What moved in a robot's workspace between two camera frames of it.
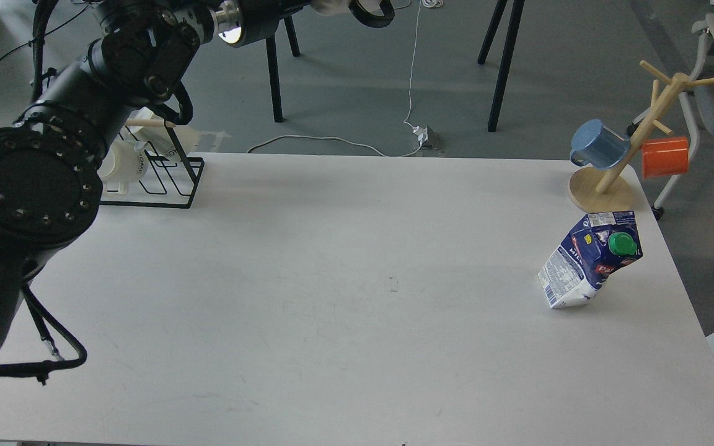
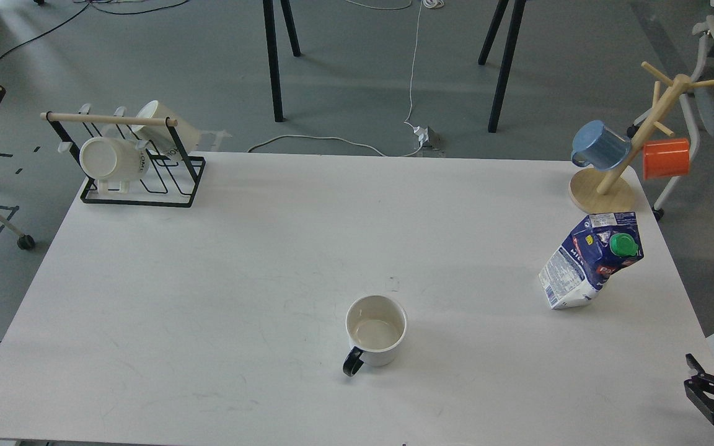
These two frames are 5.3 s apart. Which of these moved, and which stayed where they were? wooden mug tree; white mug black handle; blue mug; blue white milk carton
Moved: white mug black handle
Stayed: wooden mug tree; blue mug; blue white milk carton
